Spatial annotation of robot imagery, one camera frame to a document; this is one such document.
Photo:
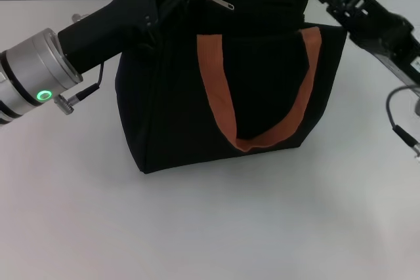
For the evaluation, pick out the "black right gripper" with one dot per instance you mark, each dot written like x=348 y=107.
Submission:
x=384 y=31

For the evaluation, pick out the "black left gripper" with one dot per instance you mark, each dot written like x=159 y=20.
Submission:
x=115 y=24

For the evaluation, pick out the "silver zipper pull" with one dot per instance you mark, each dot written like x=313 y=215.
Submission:
x=223 y=3

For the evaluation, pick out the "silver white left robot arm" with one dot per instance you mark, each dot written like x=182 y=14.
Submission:
x=33 y=63

